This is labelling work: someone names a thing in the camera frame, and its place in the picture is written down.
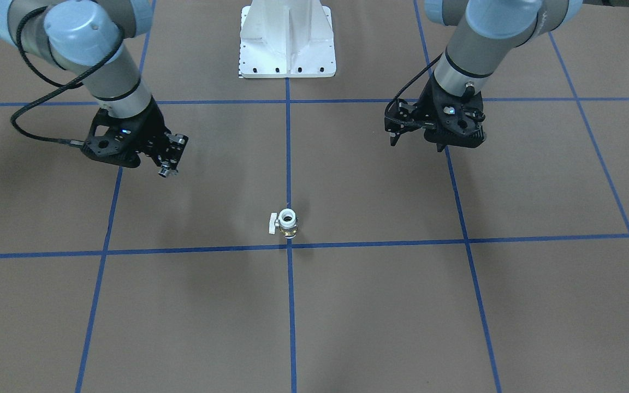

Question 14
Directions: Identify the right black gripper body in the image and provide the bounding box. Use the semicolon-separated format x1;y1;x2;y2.
129;98;189;167

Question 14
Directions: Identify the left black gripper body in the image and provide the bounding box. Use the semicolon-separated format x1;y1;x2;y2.
384;75;440;144

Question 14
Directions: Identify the white brass PPR valve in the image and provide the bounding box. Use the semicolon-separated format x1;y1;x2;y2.
269;208;299;239

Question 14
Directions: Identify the chrome pipe fitting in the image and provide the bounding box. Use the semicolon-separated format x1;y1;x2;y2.
158;161;178;177

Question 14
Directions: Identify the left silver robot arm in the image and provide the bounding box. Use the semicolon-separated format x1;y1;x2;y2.
384;1;583;151

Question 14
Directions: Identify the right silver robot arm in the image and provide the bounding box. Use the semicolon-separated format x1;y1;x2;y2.
0;1;189;177

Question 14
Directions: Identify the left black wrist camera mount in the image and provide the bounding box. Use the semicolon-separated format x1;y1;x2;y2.
431;80;486;148

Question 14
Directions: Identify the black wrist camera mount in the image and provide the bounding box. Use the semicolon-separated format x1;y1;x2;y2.
431;80;486;148
80;109;143;168

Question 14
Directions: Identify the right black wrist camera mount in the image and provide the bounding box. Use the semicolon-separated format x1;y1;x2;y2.
80;109;143;168

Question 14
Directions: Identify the white pedestal column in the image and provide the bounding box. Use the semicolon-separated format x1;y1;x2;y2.
238;1;337;78

